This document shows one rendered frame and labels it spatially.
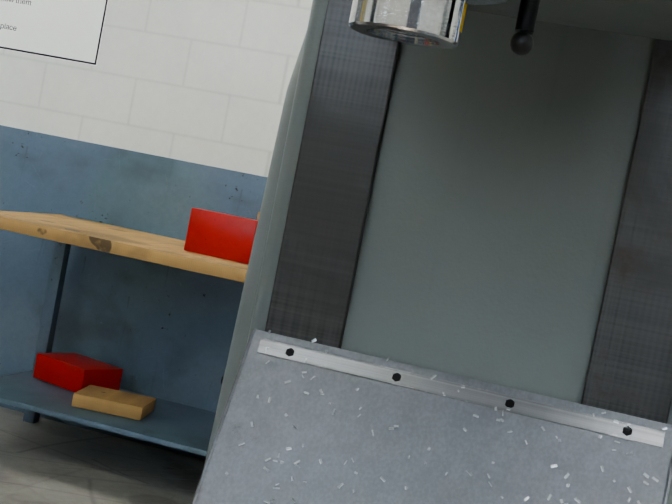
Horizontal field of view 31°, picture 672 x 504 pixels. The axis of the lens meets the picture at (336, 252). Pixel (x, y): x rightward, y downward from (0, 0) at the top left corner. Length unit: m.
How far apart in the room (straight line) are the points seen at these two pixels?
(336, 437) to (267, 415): 0.05
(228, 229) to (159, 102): 0.95
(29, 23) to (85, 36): 0.27
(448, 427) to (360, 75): 0.27
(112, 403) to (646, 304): 3.79
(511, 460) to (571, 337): 0.10
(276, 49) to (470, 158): 4.14
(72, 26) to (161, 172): 0.76
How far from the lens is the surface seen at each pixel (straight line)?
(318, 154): 0.90
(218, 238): 4.40
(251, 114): 5.00
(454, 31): 0.51
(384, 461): 0.87
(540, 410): 0.87
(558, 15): 0.76
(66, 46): 5.37
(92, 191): 5.24
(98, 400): 4.57
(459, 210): 0.88
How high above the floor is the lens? 1.21
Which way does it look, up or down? 3 degrees down
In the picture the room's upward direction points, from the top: 11 degrees clockwise
